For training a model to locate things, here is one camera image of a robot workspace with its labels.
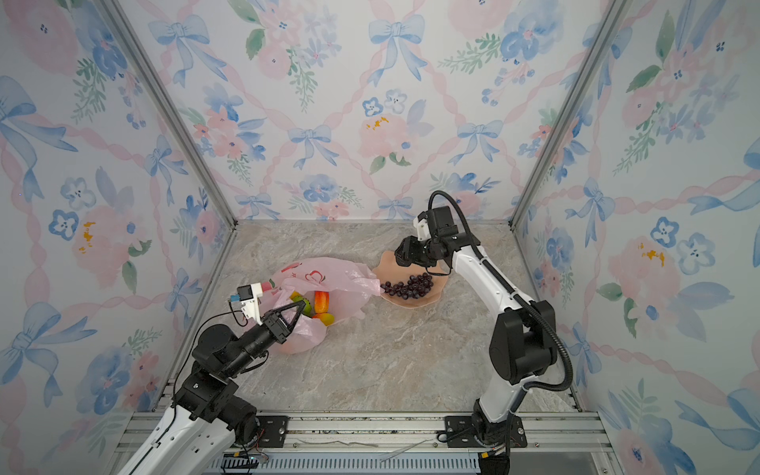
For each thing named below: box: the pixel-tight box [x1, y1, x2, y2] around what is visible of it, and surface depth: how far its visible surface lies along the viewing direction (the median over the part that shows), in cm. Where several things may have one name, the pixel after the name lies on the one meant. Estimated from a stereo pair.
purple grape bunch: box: [380, 272, 435, 300], surface depth 99 cm
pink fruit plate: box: [372, 250, 449, 309], surface depth 97 cm
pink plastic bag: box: [261, 256, 381, 354], surface depth 86 cm
